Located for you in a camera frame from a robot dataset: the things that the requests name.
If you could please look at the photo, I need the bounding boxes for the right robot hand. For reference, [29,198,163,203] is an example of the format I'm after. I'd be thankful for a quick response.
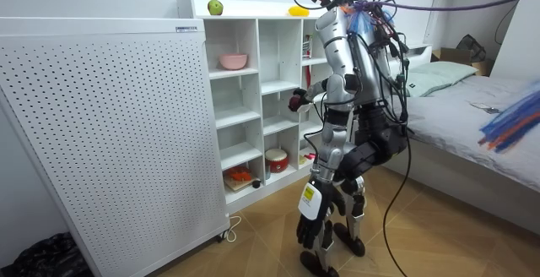
[288,87,316,114]

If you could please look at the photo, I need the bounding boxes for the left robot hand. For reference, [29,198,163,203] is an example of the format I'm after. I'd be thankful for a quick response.
[295,177,346,251]

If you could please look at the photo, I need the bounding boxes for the white shelf unit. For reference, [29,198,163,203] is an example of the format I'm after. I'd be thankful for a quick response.
[175,0,338,215]

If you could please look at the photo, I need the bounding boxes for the red pot with white lid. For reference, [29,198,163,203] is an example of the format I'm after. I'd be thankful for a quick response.
[264,148,290,174]

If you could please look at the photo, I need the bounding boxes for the upright books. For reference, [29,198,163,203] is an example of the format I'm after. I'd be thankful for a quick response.
[302,34,314,60]

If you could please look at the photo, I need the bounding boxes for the robot legs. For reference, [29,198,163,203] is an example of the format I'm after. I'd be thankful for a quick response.
[300,135,409,277]

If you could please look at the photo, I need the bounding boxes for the robot body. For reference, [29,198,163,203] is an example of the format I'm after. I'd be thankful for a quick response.
[293,0,413,151]

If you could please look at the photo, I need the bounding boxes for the wooden board with orange toy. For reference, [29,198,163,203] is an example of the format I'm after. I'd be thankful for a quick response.
[223,166,261,193]

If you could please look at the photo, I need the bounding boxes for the pink bowl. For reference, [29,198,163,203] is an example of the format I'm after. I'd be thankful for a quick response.
[218,53,249,71]

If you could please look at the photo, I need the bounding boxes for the pale green pillow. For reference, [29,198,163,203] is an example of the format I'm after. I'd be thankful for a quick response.
[403,60,479,99]

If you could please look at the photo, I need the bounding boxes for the grey bed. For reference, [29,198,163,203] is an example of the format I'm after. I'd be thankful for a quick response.
[381,43,540,236]

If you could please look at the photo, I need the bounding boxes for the cardboard box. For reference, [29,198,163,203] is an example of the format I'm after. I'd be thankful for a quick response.
[431,47,494,77]

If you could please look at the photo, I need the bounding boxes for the small metal object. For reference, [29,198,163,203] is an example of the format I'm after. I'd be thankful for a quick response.
[469,101,503,115]

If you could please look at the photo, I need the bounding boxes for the white perforated cabinet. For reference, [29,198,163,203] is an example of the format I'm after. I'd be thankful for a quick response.
[0,16,231,277]

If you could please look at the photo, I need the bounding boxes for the black plastic bag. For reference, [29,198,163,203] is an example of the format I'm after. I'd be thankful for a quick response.
[0,231,94,277]

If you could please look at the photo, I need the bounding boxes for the black floor cable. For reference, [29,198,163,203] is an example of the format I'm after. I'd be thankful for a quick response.
[381,128,413,277]

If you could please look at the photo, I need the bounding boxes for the white power cable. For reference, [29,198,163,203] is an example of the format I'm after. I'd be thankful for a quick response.
[222,215,243,244]

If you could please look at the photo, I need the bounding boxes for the cable bundle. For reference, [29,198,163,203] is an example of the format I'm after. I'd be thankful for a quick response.
[337,0,540,154]

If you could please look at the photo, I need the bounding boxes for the black wall cable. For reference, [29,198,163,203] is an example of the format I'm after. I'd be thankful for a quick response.
[494,0,532,46]

